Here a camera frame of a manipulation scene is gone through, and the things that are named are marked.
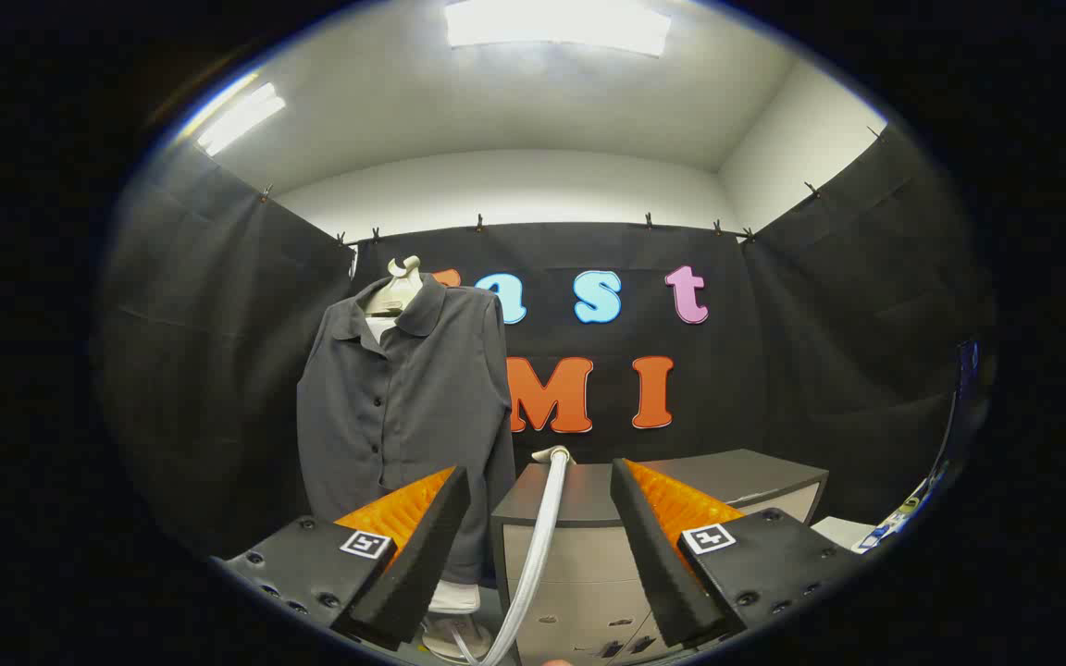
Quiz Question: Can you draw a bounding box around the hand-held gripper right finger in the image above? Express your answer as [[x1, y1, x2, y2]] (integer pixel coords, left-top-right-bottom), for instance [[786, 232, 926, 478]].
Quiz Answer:
[[609, 458, 862, 648]]

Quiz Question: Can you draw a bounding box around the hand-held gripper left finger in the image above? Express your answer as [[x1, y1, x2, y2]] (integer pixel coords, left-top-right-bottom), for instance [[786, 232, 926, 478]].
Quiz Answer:
[[218, 465, 471, 651]]

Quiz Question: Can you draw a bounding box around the grey ribbed steamer hose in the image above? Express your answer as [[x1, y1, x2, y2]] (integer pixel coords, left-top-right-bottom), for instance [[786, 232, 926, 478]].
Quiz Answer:
[[452, 453, 573, 666]]

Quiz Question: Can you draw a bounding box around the dark grey button shirt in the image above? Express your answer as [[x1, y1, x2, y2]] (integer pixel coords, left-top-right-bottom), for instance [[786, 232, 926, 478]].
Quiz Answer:
[[296, 275, 517, 586]]

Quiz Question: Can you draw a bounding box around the white round stand base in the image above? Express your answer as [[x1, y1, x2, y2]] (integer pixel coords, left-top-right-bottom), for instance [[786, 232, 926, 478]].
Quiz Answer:
[[420, 614, 497, 663]]

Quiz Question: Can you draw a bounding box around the beige cabinet with dark top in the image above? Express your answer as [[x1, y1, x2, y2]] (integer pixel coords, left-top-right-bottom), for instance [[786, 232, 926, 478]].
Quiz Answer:
[[490, 449, 830, 666]]

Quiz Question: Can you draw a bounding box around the black backdrop cloth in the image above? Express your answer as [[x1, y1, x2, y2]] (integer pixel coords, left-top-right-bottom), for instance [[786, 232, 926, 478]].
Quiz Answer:
[[93, 125, 997, 565]]

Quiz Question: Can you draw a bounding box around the white cluttered side table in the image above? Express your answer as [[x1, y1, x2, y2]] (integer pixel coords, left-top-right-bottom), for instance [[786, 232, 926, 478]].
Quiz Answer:
[[852, 462, 946, 554]]

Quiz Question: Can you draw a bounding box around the white mannequin form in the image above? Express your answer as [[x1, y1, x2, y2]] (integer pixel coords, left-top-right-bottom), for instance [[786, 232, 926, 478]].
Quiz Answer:
[[365, 256, 481, 614]]

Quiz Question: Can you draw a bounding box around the row of black cloth clips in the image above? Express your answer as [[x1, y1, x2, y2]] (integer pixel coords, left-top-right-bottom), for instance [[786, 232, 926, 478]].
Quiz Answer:
[[260, 125, 886, 246]]

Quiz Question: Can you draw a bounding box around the small ceiling light panel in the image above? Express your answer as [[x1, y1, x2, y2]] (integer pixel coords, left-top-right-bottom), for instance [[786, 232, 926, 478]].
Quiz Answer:
[[195, 81, 287, 156]]

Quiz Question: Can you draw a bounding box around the large ceiling light panel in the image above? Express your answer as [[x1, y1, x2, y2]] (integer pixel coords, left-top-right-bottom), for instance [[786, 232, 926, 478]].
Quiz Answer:
[[443, 0, 673, 58]]

